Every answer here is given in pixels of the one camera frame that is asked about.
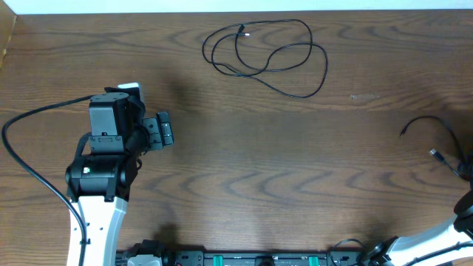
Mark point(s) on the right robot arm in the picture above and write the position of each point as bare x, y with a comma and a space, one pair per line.
446, 242

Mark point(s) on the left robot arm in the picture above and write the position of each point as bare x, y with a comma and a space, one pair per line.
105, 165

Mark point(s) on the cardboard panel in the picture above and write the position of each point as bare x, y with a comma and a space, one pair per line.
7, 23

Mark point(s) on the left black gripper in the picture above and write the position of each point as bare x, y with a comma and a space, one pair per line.
160, 129

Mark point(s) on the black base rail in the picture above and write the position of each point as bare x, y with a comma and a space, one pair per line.
150, 252

